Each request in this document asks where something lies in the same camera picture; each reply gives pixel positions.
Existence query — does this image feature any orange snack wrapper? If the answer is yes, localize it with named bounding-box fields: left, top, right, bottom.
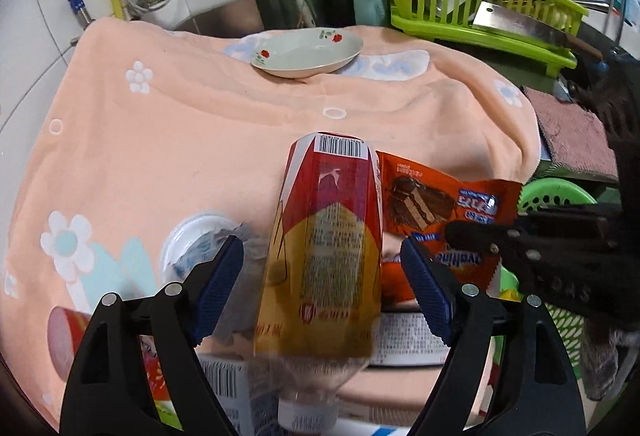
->
left=375, top=150, right=524, bottom=303

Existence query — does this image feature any black utensil holder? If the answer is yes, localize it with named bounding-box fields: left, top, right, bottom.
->
left=320, top=0, right=359, bottom=25

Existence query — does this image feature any crumpled clear plastic bag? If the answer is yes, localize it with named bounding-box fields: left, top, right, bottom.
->
left=215, top=221, right=274, bottom=353

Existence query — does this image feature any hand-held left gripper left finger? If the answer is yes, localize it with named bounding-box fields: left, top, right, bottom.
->
left=59, top=235, right=246, bottom=436

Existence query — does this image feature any red snack packet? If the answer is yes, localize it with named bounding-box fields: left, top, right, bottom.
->
left=47, top=306, right=173, bottom=419

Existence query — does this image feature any peach flower-print towel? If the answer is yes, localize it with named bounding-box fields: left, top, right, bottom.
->
left=0, top=16, right=544, bottom=423

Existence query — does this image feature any white plastic lid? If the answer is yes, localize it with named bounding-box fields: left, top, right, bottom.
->
left=160, top=213, right=242, bottom=288

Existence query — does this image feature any steel cleaver with wooden handle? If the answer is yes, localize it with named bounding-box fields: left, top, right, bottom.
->
left=472, top=0, right=604, bottom=60

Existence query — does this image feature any white printed packet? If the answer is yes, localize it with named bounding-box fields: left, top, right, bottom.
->
left=372, top=311, right=451, bottom=368

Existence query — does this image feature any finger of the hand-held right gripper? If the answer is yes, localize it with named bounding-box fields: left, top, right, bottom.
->
left=444, top=221, right=543, bottom=278
left=514, top=202, right=622, bottom=244

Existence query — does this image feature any white carton with barcode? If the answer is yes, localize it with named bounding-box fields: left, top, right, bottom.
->
left=199, top=355, right=282, bottom=436

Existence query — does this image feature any white plate with red flowers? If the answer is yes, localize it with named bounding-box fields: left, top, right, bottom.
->
left=250, top=28, right=365, bottom=80

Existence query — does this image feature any green plastic basket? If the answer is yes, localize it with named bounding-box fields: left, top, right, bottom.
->
left=492, top=178, right=601, bottom=388

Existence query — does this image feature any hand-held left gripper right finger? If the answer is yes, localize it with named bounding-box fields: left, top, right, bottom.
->
left=399, top=236, right=587, bottom=436

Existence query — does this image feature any plastic bottle with red-yellow label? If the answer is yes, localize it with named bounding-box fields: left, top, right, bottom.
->
left=252, top=132, right=384, bottom=433

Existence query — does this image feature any metal faucet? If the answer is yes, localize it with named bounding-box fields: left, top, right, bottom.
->
left=575, top=0, right=640, bottom=53

